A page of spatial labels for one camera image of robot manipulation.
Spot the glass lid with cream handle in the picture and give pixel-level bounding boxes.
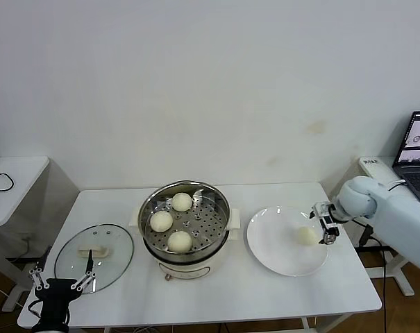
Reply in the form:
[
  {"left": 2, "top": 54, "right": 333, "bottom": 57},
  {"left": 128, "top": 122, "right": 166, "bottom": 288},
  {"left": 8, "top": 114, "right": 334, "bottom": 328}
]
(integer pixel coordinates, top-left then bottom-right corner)
[{"left": 53, "top": 223, "right": 135, "bottom": 294}]

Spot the black mouse cable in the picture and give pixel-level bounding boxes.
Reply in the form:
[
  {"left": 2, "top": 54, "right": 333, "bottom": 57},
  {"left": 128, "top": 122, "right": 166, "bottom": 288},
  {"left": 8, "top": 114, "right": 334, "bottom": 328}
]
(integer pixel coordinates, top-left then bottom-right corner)
[{"left": 0, "top": 171, "right": 15, "bottom": 192}]

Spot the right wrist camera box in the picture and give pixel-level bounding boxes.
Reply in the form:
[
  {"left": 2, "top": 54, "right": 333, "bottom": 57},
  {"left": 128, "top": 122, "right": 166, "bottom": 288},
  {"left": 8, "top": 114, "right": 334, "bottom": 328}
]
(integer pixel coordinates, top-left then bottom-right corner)
[{"left": 312, "top": 202, "right": 331, "bottom": 218}]

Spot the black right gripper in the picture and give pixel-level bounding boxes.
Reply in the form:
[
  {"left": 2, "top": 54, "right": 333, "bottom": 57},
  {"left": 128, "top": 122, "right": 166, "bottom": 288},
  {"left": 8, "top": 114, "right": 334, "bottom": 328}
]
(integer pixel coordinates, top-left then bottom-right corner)
[{"left": 308, "top": 209, "right": 339, "bottom": 246}]

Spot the stainless steel steamer basket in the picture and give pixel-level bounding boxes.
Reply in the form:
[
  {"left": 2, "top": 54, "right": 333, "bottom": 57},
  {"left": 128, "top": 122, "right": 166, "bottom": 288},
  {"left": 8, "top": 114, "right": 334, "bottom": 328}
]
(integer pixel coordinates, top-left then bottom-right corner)
[{"left": 137, "top": 179, "right": 231, "bottom": 257}]

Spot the cream electric cooker pot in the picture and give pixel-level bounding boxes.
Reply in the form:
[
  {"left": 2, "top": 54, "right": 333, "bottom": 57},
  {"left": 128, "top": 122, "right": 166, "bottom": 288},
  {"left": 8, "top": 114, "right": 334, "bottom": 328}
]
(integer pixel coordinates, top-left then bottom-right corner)
[{"left": 128, "top": 206, "right": 241, "bottom": 281}]

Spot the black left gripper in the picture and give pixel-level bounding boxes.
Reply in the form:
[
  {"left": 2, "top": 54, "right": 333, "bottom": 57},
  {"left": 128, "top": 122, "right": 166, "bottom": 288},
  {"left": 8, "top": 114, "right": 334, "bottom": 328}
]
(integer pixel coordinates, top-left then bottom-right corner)
[{"left": 28, "top": 246, "right": 96, "bottom": 323}]

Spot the white steamed baozi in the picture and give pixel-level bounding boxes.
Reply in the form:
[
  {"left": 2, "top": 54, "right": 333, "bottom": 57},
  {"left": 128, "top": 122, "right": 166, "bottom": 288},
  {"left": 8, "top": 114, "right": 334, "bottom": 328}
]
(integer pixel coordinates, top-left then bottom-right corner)
[
  {"left": 149, "top": 210, "right": 174, "bottom": 233},
  {"left": 171, "top": 192, "right": 193, "bottom": 212},
  {"left": 296, "top": 225, "right": 317, "bottom": 247},
  {"left": 167, "top": 230, "right": 193, "bottom": 254}
]

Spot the white round plate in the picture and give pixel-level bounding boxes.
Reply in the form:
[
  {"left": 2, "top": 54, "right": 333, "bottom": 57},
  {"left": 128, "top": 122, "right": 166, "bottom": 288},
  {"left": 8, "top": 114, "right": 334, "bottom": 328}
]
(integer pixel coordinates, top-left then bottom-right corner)
[{"left": 246, "top": 205, "right": 328, "bottom": 278}]

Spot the white side table with cables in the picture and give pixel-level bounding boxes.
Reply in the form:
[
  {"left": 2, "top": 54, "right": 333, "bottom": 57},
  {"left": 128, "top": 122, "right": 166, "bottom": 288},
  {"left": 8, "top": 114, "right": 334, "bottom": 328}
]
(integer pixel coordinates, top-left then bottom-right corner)
[{"left": 329, "top": 155, "right": 420, "bottom": 298}]

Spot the white side table with mouse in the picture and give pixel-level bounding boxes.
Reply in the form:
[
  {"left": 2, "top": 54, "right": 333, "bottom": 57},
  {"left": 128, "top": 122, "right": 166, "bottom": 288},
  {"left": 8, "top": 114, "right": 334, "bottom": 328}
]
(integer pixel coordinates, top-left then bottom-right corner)
[{"left": 0, "top": 155, "right": 81, "bottom": 313}]

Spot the grey open laptop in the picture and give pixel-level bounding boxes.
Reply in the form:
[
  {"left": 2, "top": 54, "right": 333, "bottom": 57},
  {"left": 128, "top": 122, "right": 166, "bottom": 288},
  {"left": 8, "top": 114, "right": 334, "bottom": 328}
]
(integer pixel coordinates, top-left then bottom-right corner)
[{"left": 392, "top": 110, "right": 420, "bottom": 208}]

